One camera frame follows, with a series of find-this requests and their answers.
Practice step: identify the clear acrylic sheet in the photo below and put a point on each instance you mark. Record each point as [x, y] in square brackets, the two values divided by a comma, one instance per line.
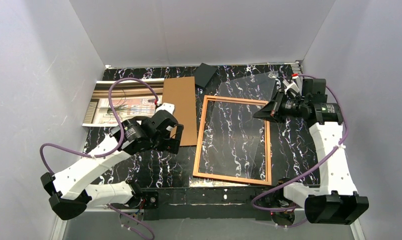
[233, 143]

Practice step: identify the orange picture frame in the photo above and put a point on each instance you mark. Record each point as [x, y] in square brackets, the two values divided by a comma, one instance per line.
[239, 180]

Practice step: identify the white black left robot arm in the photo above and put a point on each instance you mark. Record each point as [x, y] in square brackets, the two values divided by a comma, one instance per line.
[71, 191]

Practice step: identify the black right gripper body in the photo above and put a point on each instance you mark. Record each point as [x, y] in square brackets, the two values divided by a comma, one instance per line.
[280, 106]

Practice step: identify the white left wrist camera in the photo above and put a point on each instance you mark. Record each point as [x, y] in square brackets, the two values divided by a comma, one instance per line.
[169, 107]

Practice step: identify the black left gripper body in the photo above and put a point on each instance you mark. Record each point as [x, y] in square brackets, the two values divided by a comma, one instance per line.
[169, 136]

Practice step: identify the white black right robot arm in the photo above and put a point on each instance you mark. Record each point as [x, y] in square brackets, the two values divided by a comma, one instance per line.
[326, 191]

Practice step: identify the black square block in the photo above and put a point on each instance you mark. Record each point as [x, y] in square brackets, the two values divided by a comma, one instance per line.
[203, 74]

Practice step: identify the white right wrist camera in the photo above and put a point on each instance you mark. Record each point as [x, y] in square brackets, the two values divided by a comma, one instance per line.
[291, 88]

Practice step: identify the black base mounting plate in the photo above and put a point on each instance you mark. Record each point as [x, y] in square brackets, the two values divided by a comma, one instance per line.
[221, 202]

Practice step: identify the brown cardboard backing board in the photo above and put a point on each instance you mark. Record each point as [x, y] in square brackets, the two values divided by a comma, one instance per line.
[180, 92]

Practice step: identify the printed photo of window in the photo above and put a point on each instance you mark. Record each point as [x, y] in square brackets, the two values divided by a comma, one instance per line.
[129, 98]

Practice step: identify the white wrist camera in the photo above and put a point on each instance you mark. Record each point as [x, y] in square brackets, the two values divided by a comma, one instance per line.
[169, 107]
[291, 88]

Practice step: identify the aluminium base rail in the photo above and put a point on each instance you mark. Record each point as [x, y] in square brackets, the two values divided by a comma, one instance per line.
[102, 223]

